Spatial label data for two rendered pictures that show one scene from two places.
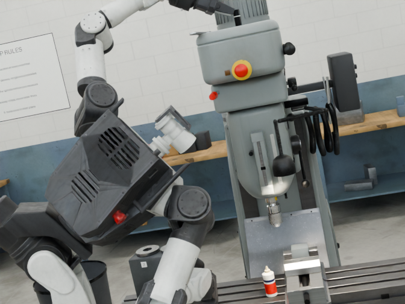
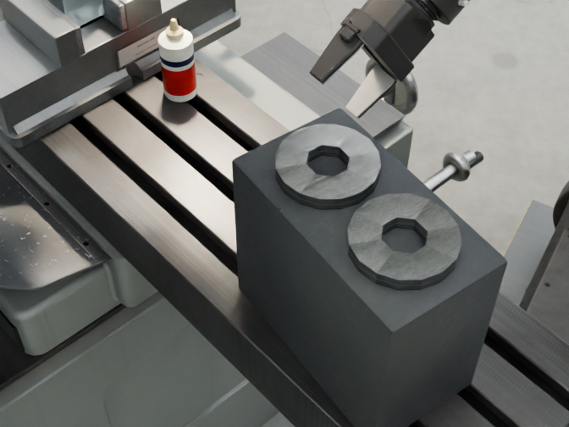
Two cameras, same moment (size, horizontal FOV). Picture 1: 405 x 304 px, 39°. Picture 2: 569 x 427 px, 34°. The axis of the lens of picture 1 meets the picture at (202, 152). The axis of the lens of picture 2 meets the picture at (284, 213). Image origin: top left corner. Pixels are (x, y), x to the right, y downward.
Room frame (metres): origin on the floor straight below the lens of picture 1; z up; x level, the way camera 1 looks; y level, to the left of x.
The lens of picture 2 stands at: (2.53, 0.49, 1.72)
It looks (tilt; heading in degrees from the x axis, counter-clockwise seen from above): 49 degrees down; 218
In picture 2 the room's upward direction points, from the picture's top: straight up
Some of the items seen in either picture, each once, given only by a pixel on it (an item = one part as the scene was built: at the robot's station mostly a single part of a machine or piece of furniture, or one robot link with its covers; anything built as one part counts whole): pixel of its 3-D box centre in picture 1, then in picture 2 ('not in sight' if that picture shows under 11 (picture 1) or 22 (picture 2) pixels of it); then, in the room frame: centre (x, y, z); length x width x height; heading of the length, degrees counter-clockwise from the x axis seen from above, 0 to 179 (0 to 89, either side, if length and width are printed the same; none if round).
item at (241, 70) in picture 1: (241, 70); not in sight; (1.73, -0.16, 1.76); 0.04 x 0.03 x 0.04; 80
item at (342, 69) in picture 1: (344, 81); not in sight; (2.21, -0.59, 1.62); 0.20 x 0.09 x 0.21; 170
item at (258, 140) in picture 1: (262, 162); not in sight; (1.87, -0.19, 1.45); 0.04 x 0.04 x 0.21; 80
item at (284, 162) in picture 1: (282, 164); not in sight; (1.79, -0.24, 1.44); 0.07 x 0.07 x 0.06
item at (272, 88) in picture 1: (252, 88); not in sight; (2.02, -0.21, 1.68); 0.34 x 0.24 x 0.10; 170
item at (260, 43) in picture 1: (244, 50); not in sight; (1.99, -0.21, 1.81); 0.47 x 0.26 x 0.16; 170
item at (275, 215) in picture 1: (275, 215); not in sight; (1.98, -0.21, 1.23); 0.05 x 0.05 x 0.06
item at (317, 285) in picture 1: (304, 272); (96, 19); (1.94, -0.26, 1.01); 0.35 x 0.15 x 0.11; 171
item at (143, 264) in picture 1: (165, 272); (356, 271); (2.09, 0.23, 1.06); 0.22 x 0.12 x 0.20; 73
